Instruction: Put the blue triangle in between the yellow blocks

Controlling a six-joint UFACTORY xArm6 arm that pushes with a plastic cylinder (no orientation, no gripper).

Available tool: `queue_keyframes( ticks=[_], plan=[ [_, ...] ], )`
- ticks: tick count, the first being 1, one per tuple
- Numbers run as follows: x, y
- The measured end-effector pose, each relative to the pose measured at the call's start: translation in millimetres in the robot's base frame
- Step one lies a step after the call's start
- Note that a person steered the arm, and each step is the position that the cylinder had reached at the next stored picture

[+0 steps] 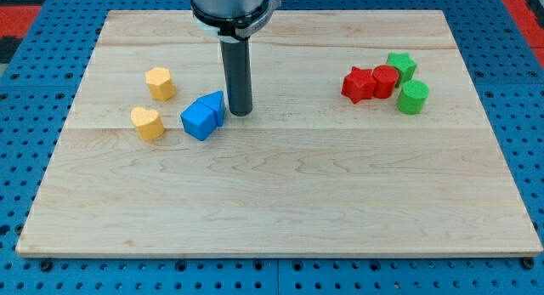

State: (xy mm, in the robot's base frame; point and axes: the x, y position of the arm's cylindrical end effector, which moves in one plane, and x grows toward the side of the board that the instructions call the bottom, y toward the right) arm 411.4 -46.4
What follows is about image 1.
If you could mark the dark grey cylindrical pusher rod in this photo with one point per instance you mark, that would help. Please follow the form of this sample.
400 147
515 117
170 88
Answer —
238 79

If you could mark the blue triangle block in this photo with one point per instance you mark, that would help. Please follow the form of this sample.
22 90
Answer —
215 102

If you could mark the blue cube block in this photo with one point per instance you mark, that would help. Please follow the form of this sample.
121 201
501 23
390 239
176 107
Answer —
198 121

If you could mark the yellow hexagon block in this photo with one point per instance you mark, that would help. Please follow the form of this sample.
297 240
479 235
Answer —
160 83

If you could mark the yellow heart block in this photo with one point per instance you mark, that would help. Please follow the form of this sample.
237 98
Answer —
148 123

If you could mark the red star block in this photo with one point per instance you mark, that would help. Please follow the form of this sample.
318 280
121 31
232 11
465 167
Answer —
359 84

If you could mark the red cylinder block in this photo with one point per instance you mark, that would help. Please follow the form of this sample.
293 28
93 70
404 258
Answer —
386 77

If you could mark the light wooden board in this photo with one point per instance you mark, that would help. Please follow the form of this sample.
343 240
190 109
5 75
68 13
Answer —
308 174

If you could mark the green star block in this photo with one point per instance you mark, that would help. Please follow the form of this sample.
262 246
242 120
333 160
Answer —
404 65

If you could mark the green cylinder block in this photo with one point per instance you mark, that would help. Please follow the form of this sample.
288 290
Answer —
412 97

